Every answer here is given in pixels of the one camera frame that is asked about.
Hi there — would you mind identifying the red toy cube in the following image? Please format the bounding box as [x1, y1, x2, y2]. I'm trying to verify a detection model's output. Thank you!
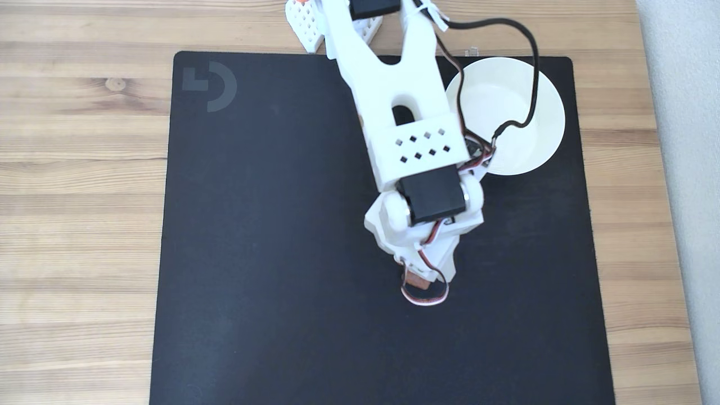
[402, 269, 435, 291]

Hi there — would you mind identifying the white round plate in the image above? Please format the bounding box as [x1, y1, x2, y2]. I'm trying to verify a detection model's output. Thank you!
[444, 57, 566, 177]

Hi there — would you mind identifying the black camera cable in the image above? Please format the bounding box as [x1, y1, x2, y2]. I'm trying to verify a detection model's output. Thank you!
[413, 0, 541, 148]

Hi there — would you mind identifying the white cable tie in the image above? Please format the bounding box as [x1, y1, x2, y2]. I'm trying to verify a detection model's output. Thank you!
[417, 2, 451, 32]

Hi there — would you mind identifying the black mouse mat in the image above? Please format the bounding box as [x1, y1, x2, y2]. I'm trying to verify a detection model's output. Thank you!
[149, 51, 617, 405]

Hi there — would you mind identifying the red white servo wire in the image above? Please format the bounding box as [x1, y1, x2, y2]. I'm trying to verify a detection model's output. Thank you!
[399, 218, 450, 307]

